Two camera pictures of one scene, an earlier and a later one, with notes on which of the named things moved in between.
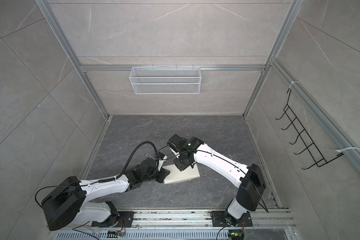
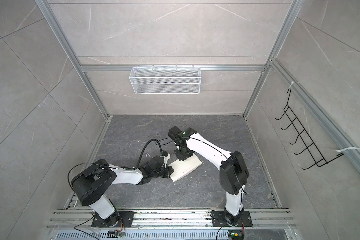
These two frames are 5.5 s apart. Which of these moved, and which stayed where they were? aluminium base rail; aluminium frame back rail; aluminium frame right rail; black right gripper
Moved: black right gripper
Stayed: aluminium frame back rail; aluminium frame right rail; aluminium base rail
